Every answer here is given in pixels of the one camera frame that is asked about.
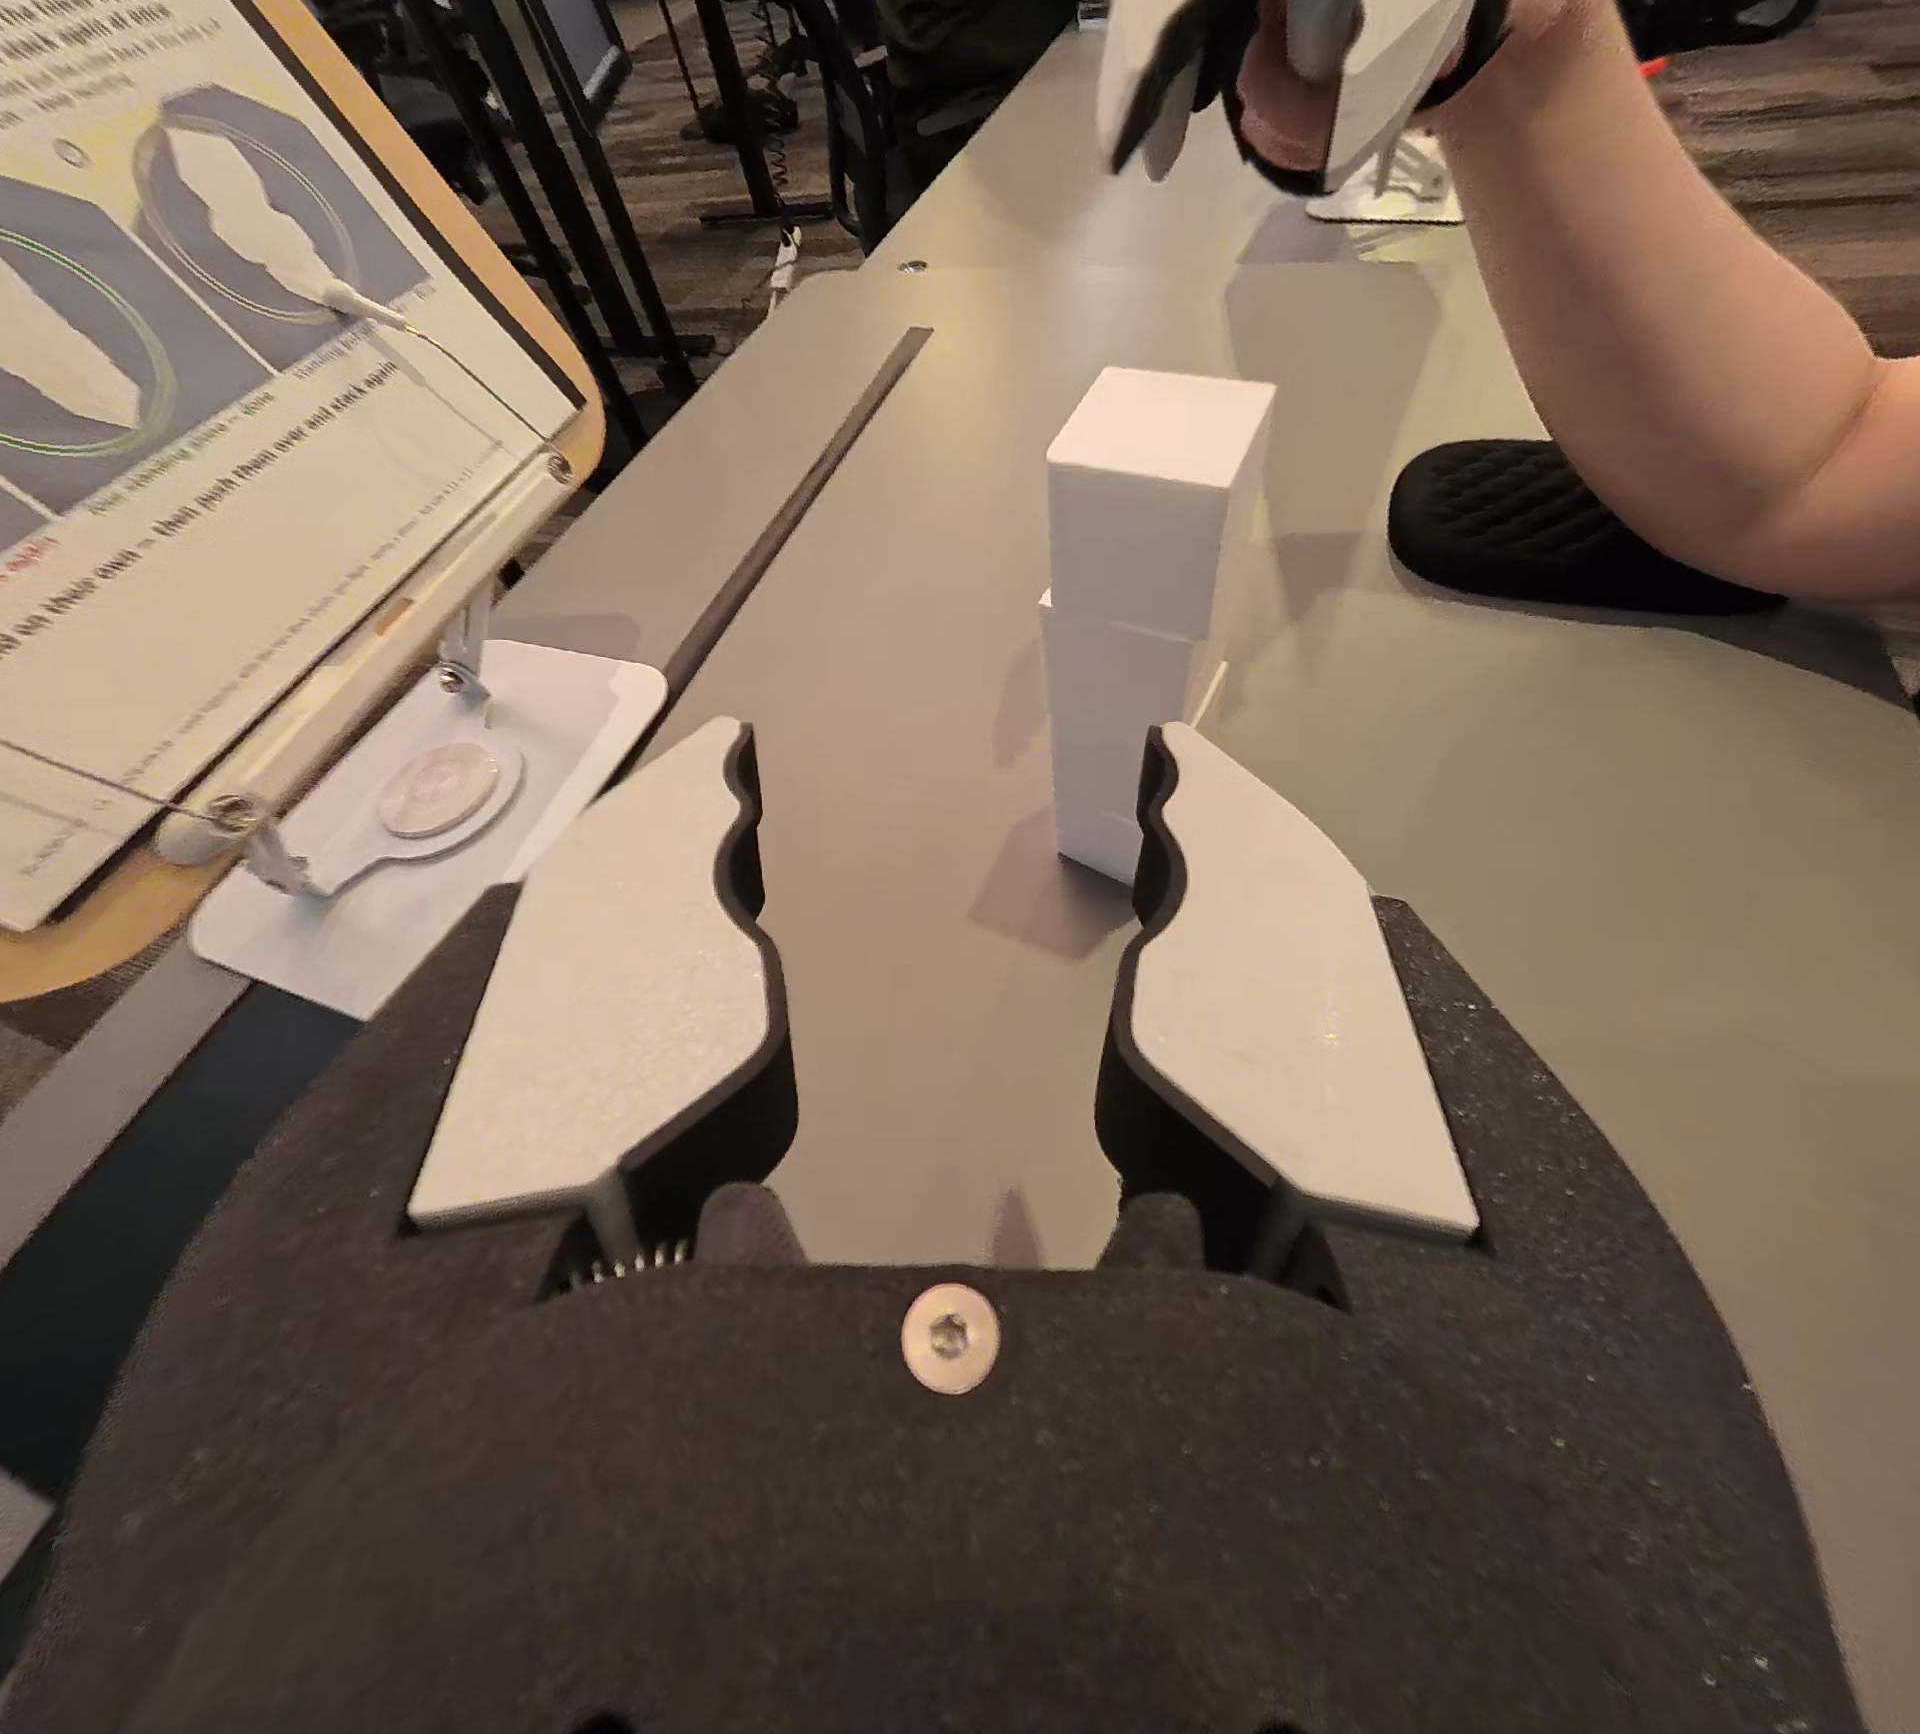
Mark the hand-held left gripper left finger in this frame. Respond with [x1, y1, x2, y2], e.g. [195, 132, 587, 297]
[408, 714, 800, 1261]

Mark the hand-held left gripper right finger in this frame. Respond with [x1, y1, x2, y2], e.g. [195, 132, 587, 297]
[1095, 720, 1482, 1278]

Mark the printed instruction sheet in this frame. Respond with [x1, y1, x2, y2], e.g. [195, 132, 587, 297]
[0, 0, 589, 935]

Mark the person's right forearm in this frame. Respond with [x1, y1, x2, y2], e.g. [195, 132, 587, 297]
[1417, 0, 1920, 613]

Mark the wooden document board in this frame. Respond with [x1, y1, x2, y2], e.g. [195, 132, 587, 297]
[0, 0, 611, 1006]

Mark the person's right hand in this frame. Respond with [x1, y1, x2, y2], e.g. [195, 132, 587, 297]
[1234, 0, 1338, 176]

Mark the black mesh wrist rest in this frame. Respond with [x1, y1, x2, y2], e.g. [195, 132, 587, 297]
[1386, 438, 1791, 616]

